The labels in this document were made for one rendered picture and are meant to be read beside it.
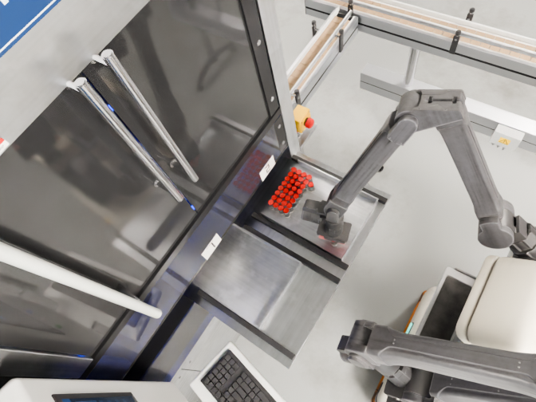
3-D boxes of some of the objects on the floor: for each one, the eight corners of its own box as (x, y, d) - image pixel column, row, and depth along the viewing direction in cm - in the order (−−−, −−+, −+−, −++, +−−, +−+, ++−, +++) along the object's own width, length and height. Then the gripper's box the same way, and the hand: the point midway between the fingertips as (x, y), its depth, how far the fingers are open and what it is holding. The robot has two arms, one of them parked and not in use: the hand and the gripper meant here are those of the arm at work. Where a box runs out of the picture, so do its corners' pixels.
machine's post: (298, 230, 237) (143, -353, 50) (304, 222, 239) (171, -373, 52) (308, 235, 235) (180, -357, 48) (313, 227, 237) (209, -377, 49)
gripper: (315, 227, 122) (317, 244, 136) (348, 236, 120) (345, 252, 134) (321, 208, 125) (322, 226, 139) (352, 216, 122) (350, 234, 136)
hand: (333, 238), depth 135 cm, fingers closed on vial, 4 cm apart
